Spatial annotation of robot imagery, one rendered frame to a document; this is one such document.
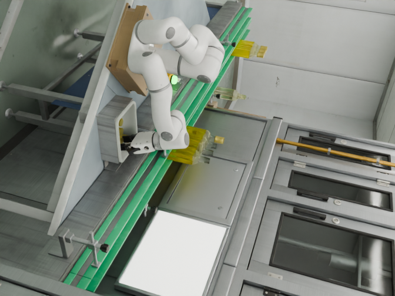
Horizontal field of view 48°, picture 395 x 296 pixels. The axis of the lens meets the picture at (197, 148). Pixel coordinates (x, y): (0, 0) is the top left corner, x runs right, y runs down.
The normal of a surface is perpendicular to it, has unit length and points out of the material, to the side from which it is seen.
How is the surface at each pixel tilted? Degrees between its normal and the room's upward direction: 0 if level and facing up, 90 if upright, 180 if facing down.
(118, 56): 90
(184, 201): 90
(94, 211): 90
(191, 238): 90
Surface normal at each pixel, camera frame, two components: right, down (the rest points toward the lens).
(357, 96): -0.31, 0.57
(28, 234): 0.04, -0.79
